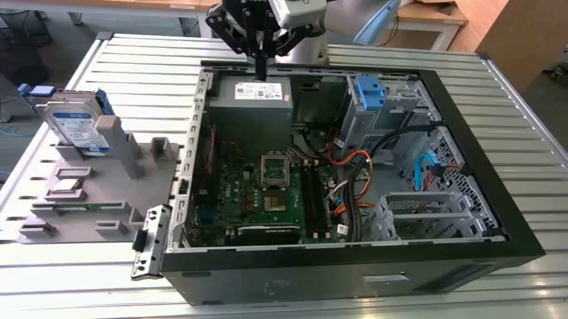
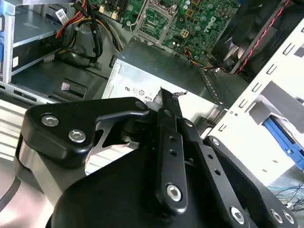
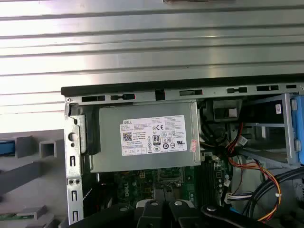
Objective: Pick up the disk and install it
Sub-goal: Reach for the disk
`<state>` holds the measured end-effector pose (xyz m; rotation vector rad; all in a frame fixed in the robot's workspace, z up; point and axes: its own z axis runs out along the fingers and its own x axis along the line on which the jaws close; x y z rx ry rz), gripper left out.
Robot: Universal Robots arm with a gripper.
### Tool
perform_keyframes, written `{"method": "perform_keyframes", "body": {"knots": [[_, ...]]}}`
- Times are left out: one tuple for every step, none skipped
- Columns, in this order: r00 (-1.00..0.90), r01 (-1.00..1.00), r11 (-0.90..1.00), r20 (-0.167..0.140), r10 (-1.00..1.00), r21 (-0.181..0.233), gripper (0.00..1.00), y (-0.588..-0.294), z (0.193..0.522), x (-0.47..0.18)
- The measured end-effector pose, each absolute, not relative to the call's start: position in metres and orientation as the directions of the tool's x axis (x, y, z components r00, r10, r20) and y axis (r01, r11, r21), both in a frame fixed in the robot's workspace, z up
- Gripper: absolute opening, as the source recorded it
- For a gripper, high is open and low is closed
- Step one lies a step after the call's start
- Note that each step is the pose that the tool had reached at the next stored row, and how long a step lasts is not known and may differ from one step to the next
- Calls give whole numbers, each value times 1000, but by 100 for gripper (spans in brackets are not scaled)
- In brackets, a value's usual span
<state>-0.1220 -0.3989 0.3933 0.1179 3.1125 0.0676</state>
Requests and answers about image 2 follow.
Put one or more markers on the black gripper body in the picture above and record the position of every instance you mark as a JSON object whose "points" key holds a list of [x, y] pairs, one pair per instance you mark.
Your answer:
{"points": [[114, 194]]}

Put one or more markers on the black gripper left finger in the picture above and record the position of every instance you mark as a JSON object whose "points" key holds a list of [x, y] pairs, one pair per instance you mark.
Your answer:
{"points": [[71, 114]]}

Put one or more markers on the hard disk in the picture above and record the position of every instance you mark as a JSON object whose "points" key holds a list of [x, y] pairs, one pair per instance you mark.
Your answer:
{"points": [[278, 133]]}

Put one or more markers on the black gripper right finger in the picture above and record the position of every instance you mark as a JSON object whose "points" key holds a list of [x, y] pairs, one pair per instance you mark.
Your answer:
{"points": [[228, 180]]}

